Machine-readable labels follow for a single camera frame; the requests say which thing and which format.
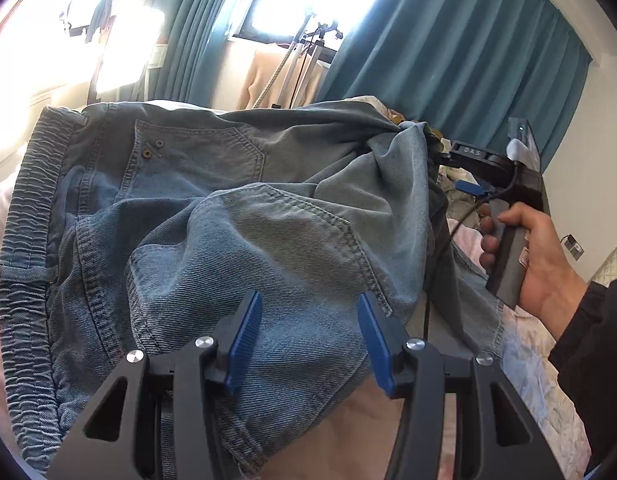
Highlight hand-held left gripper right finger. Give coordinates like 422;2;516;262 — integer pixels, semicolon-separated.
357;291;564;480

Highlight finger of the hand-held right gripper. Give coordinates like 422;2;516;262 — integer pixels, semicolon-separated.
453;180;490;197

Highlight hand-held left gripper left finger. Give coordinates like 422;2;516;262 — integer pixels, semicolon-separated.
46;290;264;480

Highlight blue denim jeans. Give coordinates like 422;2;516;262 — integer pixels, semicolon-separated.
0;97;506;476

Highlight person's right forearm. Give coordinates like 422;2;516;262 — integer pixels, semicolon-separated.
548;277;617;477

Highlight pile of white clothes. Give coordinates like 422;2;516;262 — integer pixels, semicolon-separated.
348;95;485;222

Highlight dark hanging clothes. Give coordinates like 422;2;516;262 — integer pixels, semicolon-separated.
58;0;122;44

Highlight person's right hand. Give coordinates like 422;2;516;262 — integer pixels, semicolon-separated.
478;202;589;341

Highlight white quilted pillow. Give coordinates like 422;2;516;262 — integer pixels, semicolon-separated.
588;247;617;289

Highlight teal curtain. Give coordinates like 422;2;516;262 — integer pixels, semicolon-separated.
138;0;275;109
315;0;592;172

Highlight pink white bed blanket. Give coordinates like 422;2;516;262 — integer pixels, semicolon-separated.
0;100;595;480

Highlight garment steamer stand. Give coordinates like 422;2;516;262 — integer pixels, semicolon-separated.
258;6;345;109

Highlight window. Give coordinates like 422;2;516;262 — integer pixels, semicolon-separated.
233;0;400;47

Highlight wall socket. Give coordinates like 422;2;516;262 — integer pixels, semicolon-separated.
561;232;585;261

